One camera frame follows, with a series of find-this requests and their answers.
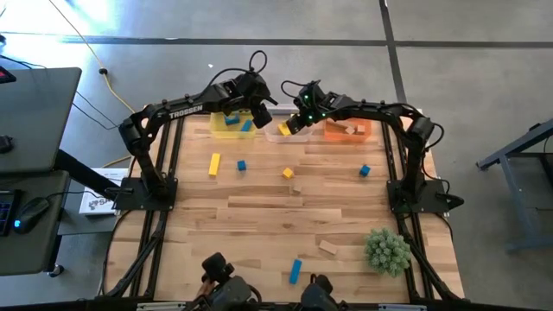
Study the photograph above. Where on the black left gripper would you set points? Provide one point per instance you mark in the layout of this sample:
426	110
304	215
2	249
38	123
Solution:
250	90

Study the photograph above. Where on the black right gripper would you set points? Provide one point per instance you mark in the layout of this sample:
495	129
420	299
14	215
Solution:
315	103

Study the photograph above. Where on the yellow block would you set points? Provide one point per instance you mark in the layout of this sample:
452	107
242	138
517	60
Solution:
284	128
214	164

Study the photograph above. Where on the chunky blue block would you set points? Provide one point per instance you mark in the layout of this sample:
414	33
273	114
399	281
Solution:
232	119

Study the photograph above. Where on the yellow cube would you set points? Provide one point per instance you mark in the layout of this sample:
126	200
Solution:
287	173

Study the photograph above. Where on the small natural wood block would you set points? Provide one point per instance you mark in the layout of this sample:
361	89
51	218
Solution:
349	129
360	128

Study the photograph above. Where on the small blue cube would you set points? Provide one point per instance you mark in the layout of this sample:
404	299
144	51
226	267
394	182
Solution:
365	170
241	165

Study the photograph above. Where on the natural wood cube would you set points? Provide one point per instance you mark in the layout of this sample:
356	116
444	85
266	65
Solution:
296	188

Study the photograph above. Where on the long blue block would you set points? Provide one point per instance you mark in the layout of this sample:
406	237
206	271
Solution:
295	271

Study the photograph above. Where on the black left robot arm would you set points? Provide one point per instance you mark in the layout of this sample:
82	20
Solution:
186	109

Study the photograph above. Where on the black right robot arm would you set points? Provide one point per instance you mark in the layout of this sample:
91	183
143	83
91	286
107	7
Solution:
376	111

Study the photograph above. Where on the clear plastic bin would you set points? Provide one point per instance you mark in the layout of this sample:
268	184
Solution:
276	137

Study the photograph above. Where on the orange translucent plastic bin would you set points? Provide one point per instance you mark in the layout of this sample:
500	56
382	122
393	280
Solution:
332	137

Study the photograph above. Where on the yellow translucent plastic bin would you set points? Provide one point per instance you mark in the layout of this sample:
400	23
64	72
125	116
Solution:
220	131

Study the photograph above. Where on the green artificial plant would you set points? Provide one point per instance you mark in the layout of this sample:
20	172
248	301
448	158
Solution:
387	252

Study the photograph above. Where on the black desk leg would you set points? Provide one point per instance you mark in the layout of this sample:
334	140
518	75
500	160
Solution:
86	173

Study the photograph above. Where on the white printed box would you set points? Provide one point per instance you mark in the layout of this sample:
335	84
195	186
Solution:
97	203

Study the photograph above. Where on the white label strip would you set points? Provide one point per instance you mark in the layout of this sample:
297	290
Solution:
162	306
402	307

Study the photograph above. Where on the black computer mouse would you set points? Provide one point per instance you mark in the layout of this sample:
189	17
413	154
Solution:
30	213

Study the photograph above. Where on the black desk caster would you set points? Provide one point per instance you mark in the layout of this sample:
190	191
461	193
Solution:
56	271

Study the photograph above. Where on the small black device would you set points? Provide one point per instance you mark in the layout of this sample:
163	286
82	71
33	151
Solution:
5	144

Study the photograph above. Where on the black device with red light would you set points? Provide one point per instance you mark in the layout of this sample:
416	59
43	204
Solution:
5	75

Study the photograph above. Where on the dark grey desk top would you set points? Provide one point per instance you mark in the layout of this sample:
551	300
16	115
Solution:
26	250

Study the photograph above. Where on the black keyboard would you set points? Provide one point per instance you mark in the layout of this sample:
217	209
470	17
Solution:
5	211

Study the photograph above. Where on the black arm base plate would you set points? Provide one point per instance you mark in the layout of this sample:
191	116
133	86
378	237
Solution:
432	203
129	201

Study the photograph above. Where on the black aluminium table frame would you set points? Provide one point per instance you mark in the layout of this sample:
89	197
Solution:
146	252

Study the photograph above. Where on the blue-grey metal table frame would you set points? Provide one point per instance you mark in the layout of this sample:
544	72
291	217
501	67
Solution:
514	144

